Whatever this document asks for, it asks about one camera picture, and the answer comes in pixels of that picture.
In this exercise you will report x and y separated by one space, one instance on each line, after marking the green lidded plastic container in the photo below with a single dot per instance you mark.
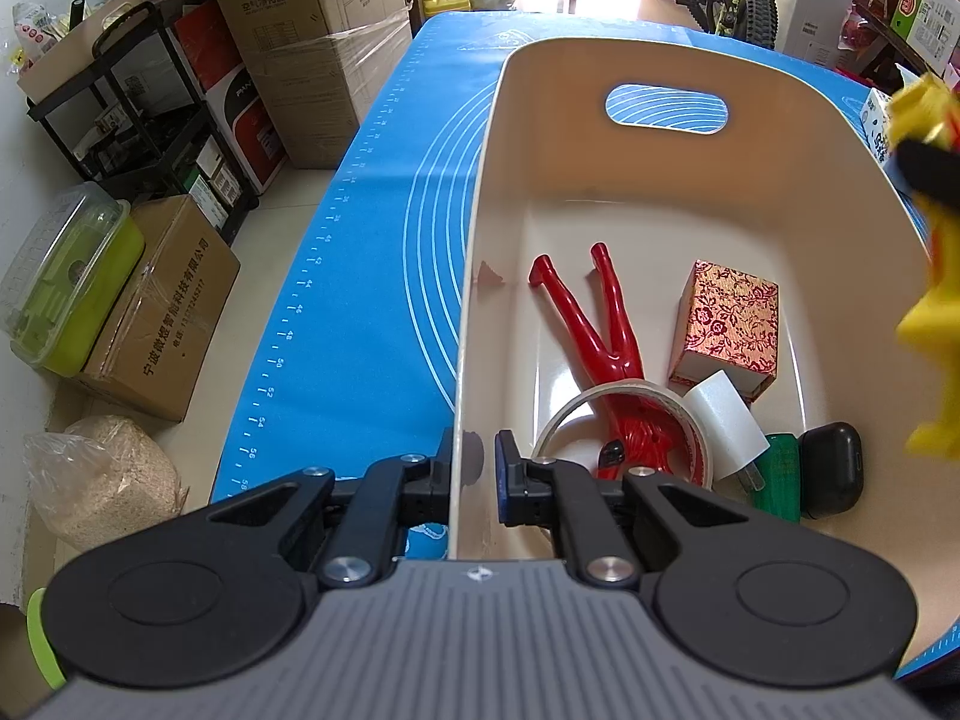
67 292

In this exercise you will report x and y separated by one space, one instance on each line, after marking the green printed carton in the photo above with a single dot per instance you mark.
930 11

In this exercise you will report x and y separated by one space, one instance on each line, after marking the beige plastic basin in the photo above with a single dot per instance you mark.
675 187

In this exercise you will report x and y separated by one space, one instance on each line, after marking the black shelf cart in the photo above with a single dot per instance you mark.
142 127

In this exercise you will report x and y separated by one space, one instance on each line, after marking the open cardboard box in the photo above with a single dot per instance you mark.
75 45

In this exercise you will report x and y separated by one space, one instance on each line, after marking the green plastic piece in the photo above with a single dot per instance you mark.
45 637

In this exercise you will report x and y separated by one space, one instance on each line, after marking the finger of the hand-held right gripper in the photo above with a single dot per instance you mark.
930 169

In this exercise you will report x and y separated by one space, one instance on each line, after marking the clear tape roll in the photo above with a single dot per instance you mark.
551 427

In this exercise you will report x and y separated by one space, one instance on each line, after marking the white tissue pack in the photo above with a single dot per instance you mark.
877 127

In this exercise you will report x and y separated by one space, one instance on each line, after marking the red plastic pliers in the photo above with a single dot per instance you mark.
611 360

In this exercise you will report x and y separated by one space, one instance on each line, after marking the green lighter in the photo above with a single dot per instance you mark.
780 472

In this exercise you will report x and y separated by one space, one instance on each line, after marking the black earbud case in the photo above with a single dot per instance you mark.
829 465

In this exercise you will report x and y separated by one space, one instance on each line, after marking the red cardboard box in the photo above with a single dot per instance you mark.
206 45

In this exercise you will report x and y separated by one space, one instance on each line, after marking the white charger plug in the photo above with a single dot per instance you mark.
727 427

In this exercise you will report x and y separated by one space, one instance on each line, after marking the clear bag of grain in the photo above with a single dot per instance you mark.
105 480

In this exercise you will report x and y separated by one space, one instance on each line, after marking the red and white appliance box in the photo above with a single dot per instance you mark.
251 135

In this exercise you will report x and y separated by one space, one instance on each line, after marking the blue silicone mat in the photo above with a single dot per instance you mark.
375 277

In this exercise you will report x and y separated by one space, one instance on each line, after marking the brown taped cardboard box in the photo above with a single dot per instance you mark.
172 307

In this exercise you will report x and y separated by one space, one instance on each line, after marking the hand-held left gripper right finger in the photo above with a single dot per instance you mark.
510 480

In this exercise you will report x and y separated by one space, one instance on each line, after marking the large wrapped cardboard box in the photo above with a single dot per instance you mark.
330 97

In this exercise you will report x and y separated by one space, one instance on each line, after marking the white snack packet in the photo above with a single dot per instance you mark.
36 30

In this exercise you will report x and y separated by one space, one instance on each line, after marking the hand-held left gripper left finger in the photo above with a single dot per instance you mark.
439 480

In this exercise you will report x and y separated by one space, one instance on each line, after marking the red patterned gift box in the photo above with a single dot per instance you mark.
731 322

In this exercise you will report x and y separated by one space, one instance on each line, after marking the white appliance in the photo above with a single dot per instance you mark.
821 0

